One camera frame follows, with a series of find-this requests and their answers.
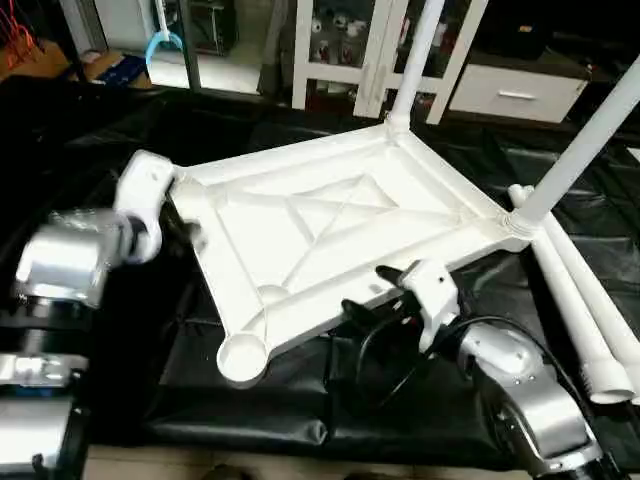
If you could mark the white drawer unit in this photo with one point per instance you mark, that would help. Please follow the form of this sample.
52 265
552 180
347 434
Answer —
520 95

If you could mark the white plastic table top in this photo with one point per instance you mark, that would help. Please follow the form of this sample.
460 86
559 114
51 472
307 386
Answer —
330 220

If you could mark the black work mat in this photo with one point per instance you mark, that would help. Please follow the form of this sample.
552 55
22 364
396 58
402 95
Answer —
150 380

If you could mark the white glass-door cabinet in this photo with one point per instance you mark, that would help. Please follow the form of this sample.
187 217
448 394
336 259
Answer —
300 50

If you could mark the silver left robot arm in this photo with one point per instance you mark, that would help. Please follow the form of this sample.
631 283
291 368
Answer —
60 260

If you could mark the brown cardboard box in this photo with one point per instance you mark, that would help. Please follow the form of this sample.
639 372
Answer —
118 70

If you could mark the black metal pole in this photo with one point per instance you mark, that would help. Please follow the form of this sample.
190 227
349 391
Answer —
189 45

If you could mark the blue plastic tool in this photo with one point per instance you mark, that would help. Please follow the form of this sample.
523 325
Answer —
165 45

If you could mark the white flat board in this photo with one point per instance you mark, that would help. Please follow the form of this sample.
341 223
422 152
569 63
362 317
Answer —
634 154

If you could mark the white plastic table leg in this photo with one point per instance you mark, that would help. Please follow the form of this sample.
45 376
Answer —
580 150
575 310
610 310
415 60

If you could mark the flat brown cardboard sheet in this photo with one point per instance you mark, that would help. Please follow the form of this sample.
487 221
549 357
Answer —
35 62

